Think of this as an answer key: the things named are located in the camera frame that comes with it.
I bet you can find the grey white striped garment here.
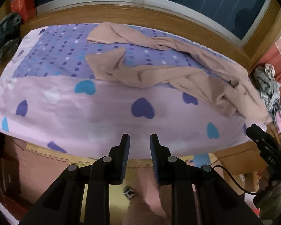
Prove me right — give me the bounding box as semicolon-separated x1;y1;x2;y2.
259;90;280;120

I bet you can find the grey knit garment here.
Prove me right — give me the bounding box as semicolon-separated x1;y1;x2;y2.
253;65;281;95

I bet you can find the person's right hand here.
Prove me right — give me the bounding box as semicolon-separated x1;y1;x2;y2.
258;169;279;191

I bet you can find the purple polka dot bedsheet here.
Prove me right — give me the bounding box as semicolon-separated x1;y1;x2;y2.
0;23;255;159

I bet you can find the red box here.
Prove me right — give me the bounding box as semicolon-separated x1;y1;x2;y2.
10;0;36;22

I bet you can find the dark clothes pile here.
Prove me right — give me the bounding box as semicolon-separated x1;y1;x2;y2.
0;12;22;64

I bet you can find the wooden bedside cabinet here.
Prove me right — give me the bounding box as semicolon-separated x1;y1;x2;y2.
212;141;268;193

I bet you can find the beige brown garment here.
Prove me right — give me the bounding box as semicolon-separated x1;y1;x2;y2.
86;22;272;123

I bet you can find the white star patterned garment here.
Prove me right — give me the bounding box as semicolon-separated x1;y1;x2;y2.
265;64;275;79

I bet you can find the green sleeved right forearm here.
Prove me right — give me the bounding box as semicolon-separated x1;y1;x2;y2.
255;182;281;224

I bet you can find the wooden window frame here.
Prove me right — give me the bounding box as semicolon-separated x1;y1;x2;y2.
0;0;281;71

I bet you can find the black cable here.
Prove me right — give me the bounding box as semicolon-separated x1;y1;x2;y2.
211;164;259;196

